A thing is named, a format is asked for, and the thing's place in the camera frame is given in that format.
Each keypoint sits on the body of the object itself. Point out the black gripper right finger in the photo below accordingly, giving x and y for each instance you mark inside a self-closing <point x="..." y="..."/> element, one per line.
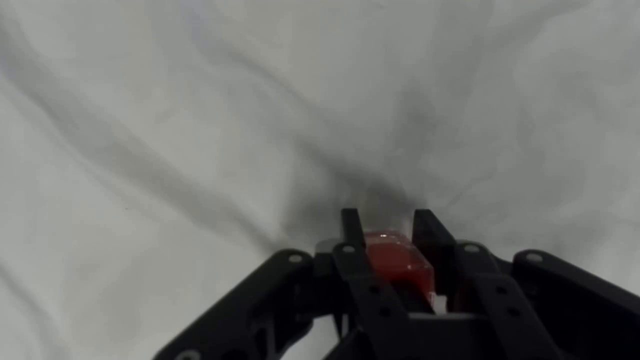
<point x="493" y="293"/>

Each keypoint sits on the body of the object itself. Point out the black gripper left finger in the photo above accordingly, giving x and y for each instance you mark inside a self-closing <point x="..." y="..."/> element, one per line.
<point x="361" y="293"/>

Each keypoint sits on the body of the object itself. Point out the red-orange nail polish bottle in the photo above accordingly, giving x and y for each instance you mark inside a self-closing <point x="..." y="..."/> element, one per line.
<point x="401" y="262"/>

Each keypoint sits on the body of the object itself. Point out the white tablecloth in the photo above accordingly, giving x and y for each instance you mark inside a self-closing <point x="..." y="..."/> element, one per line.
<point x="166" y="133"/>

